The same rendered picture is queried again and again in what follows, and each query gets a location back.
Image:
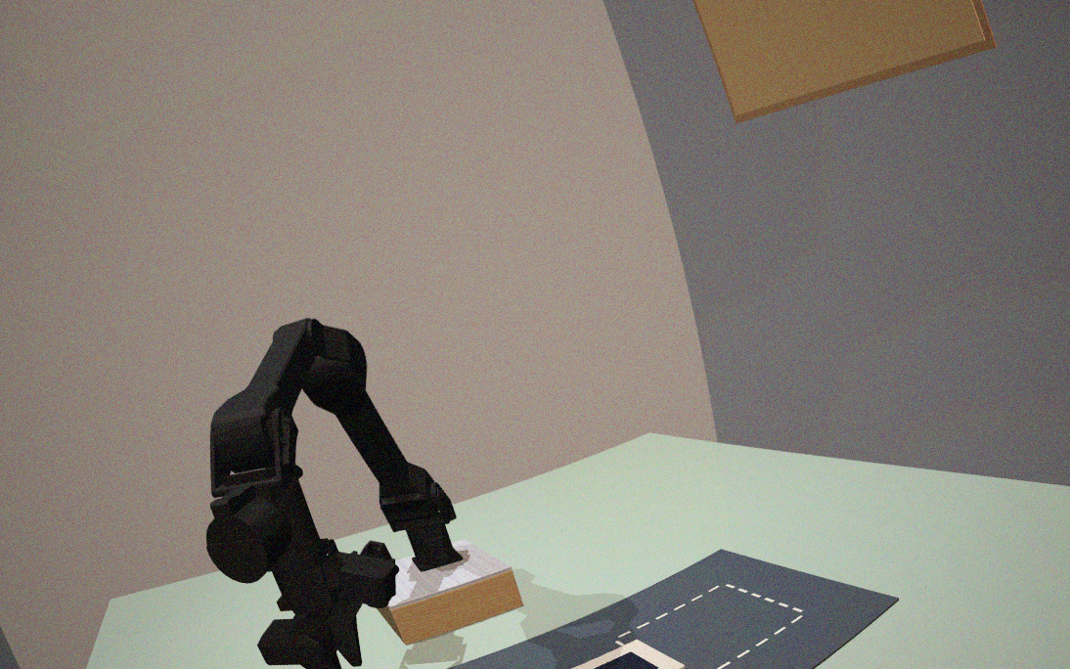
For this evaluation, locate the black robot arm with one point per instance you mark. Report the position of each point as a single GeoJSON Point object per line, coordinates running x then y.
{"type": "Point", "coordinates": [263, 512]}

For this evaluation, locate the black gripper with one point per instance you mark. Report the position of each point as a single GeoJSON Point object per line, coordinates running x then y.
{"type": "Point", "coordinates": [317, 631]}

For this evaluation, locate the cream rectangular tile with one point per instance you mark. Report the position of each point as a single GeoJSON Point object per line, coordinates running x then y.
{"type": "Point", "coordinates": [635, 655]}

